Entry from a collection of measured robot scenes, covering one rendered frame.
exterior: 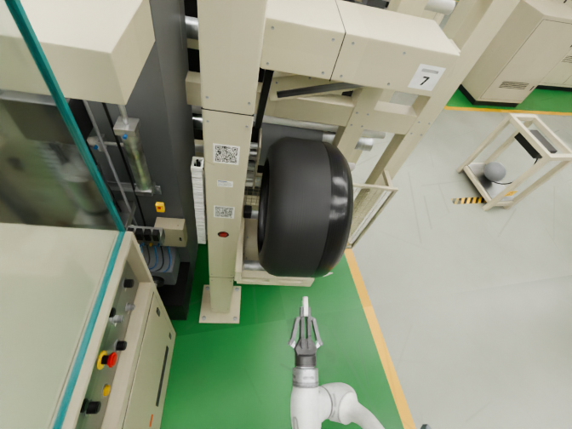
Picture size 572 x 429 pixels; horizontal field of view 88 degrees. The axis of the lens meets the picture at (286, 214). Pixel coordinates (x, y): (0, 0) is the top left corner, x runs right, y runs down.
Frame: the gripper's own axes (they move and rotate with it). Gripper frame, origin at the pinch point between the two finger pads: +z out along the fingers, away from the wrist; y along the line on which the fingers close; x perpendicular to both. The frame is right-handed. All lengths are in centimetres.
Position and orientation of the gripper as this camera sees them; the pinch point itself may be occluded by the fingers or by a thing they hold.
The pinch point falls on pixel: (305, 306)
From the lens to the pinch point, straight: 117.4
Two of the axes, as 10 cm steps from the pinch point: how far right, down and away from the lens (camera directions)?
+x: -1.9, 3.4, 9.2
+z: 0.2, -9.4, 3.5
